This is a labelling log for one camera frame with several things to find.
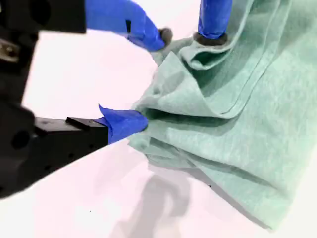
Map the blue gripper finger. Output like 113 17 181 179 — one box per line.
193 0 233 46
34 103 149 182
39 0 173 52

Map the pale green T-shirt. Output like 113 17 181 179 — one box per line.
128 0 317 233

